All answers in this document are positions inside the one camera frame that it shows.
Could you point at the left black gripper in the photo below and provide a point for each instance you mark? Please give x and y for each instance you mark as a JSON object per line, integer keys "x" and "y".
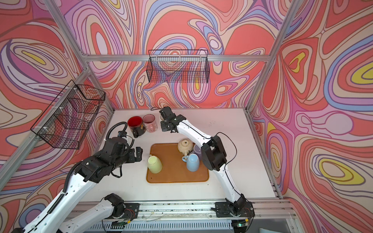
{"x": 131, "y": 152}

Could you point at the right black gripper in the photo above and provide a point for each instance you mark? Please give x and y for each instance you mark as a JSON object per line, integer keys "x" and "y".
{"x": 163, "y": 124}

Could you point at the pink floral mug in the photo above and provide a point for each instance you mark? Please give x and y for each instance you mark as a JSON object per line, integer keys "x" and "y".
{"x": 149, "y": 121}

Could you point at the black red mug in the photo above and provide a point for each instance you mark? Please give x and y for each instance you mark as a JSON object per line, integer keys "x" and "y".
{"x": 137, "y": 126}

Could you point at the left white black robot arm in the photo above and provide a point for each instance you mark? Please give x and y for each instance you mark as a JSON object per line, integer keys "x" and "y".
{"x": 81, "y": 178}

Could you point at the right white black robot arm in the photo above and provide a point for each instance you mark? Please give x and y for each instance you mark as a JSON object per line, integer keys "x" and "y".
{"x": 214, "y": 159}

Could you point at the light green mug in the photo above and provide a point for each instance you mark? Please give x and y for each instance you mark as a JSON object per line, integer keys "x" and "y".
{"x": 154, "y": 164}

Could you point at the purple mug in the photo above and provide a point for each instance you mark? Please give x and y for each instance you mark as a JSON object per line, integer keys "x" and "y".
{"x": 197, "y": 150}

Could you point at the light blue mug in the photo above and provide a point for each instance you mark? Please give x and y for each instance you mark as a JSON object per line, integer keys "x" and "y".
{"x": 192, "y": 162}

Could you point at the beige ceramic teapot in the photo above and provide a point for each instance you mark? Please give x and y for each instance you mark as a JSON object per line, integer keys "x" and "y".
{"x": 185, "y": 146}

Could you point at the orange brown serving tray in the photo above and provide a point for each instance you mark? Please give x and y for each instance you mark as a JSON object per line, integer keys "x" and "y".
{"x": 174, "y": 170}

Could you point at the back black wire basket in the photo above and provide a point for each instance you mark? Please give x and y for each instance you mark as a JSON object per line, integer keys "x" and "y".
{"x": 178, "y": 66}

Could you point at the black wire basket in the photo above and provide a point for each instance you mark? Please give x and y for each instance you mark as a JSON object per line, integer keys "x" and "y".
{"x": 71, "y": 119}
{"x": 178, "y": 66}

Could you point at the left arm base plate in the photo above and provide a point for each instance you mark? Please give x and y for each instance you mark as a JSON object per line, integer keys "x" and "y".
{"x": 126, "y": 211}

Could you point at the left black wire basket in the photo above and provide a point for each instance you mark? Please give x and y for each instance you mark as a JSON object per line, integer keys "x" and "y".
{"x": 71, "y": 119}

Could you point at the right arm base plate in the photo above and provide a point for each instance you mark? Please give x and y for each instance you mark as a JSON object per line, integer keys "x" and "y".
{"x": 224, "y": 209}

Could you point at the aluminium rail with vents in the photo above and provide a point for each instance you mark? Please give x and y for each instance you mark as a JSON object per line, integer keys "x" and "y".
{"x": 271, "y": 216}

